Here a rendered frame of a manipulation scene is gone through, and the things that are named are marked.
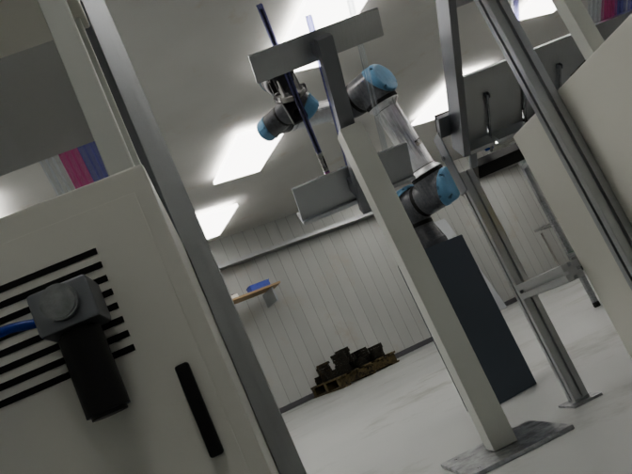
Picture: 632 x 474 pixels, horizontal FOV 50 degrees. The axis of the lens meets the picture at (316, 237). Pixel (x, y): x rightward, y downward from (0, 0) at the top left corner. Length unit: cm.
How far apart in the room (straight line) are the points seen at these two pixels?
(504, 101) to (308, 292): 935
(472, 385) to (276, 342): 919
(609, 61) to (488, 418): 81
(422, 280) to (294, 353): 922
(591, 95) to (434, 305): 59
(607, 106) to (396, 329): 1037
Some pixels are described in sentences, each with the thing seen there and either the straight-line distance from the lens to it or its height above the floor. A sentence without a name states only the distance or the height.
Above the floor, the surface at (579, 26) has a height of 67.
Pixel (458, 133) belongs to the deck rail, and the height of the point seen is 73.
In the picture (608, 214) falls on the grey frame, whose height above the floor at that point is 37.
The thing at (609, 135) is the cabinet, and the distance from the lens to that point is 131.
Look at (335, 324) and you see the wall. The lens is 1111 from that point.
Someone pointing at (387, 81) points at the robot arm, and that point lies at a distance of 235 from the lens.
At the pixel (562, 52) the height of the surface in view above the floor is 81.
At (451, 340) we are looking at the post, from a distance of 161.
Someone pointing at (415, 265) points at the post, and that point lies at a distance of 161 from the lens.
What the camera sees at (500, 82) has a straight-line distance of 187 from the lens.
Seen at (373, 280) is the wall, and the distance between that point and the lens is 1158.
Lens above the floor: 33
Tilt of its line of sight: 10 degrees up
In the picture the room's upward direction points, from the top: 25 degrees counter-clockwise
